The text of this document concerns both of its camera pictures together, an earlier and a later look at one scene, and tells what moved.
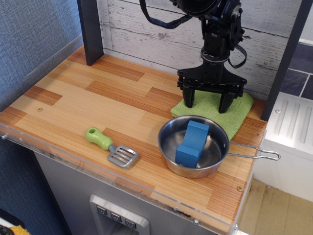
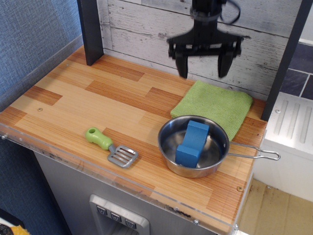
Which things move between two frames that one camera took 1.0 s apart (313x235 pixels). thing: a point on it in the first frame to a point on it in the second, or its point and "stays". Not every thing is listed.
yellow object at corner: (18, 230) stays
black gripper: (211, 76) to (205, 39)
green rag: (207, 103) stays
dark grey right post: (292, 41) stays
